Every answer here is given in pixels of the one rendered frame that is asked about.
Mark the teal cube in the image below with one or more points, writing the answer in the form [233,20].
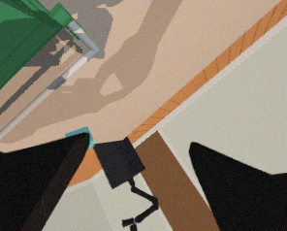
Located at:
[83,130]

